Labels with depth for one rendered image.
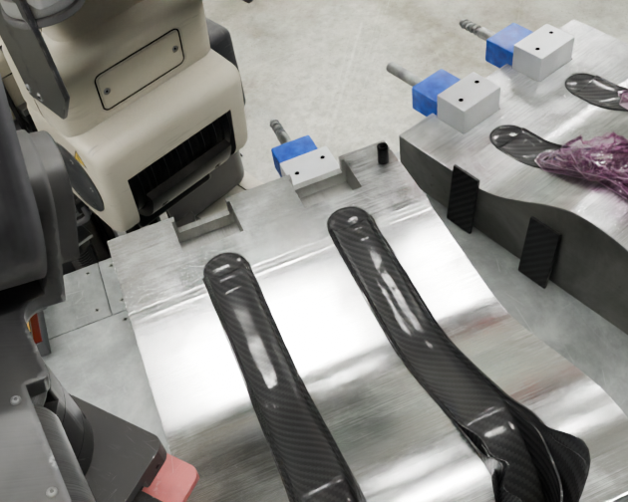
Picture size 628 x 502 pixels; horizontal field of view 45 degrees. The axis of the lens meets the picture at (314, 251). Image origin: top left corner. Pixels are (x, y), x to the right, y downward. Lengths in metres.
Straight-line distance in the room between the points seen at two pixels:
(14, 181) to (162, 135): 0.72
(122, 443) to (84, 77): 0.59
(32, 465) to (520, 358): 0.37
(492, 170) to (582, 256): 0.12
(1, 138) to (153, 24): 0.71
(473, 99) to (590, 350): 0.26
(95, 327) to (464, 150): 0.38
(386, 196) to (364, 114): 1.49
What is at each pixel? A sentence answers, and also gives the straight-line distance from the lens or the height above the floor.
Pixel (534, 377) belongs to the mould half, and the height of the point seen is 0.92.
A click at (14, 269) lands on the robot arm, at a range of 0.24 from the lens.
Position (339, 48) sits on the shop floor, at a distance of 2.39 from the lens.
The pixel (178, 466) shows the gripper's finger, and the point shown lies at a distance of 0.38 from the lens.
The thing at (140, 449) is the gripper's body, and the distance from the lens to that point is 0.35.
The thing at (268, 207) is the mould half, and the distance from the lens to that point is 0.65.
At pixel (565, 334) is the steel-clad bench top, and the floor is 0.80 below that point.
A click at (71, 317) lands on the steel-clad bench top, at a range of 0.75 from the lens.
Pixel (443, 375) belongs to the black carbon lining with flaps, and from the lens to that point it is 0.54.
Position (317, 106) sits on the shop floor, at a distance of 2.18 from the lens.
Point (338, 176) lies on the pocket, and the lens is 0.69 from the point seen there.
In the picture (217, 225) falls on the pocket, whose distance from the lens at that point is 0.68.
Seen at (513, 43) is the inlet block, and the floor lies 0.87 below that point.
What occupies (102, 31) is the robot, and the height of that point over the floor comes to 0.90.
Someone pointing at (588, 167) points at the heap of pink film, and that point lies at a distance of 0.67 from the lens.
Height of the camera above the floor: 1.35
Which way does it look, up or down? 49 degrees down
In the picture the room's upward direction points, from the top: 10 degrees counter-clockwise
